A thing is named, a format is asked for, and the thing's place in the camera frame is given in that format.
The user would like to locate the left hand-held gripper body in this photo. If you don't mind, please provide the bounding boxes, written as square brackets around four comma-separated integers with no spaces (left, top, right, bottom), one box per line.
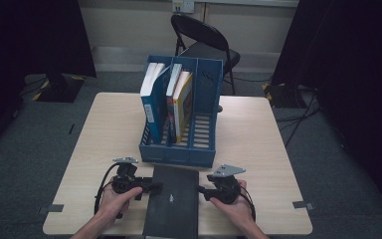
[111,156,154,195]

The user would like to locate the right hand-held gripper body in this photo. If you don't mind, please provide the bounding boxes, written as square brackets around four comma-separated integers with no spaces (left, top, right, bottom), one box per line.
[206,163,248,205]

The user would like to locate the black book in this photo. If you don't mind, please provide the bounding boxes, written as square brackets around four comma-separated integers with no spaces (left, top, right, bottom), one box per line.
[142,163,201,239]

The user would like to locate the blue book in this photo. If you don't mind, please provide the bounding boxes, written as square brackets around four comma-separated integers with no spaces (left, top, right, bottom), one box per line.
[139,62,172,145]

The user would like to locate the yellow book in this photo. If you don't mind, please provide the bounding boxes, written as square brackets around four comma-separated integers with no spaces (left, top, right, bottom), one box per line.
[172,70,194,144]

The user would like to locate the blue plastic file rack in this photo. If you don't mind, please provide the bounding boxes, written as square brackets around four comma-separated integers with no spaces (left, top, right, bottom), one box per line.
[138,54,224,169]

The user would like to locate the red illustrated book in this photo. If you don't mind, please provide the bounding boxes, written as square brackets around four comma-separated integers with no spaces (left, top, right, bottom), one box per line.
[165,63,184,144]

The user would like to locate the person's right hand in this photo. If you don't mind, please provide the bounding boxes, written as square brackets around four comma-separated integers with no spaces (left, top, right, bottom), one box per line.
[209,179,255,228]

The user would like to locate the person's left hand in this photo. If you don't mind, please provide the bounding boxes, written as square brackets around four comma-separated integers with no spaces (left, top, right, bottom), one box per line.
[95,185,144,227]

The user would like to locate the grey tape piece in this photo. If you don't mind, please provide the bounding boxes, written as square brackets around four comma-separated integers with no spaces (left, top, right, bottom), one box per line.
[291,200,315,211]
[38,203,65,215]

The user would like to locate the black stand base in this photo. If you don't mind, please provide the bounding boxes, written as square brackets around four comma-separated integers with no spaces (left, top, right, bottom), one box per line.
[31,73,86,104]
[262,82,308,110]

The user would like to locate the black folding chair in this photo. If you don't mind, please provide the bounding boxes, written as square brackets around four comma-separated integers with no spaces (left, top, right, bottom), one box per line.
[170,13,242,96]

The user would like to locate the black curtain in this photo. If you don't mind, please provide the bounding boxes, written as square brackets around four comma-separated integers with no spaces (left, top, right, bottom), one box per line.
[272,0,382,222]
[0,0,97,157]

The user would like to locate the left hand-held gripper cable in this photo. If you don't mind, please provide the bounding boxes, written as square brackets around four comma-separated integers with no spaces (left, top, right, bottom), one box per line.
[93,161,124,220]

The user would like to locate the hand-held gripper cable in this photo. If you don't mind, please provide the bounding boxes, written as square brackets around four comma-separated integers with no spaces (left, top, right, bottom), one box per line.
[238,184,258,222]
[93,161,124,220]

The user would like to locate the right hand-held gripper cable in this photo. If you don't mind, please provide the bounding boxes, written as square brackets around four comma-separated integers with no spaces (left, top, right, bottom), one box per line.
[238,184,258,222]

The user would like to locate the black floor cables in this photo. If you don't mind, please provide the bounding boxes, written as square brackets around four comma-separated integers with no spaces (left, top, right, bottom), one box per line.
[223,75,322,149]

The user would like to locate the white wall socket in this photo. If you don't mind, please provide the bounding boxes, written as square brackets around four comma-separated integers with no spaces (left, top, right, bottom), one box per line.
[172,0,196,15]

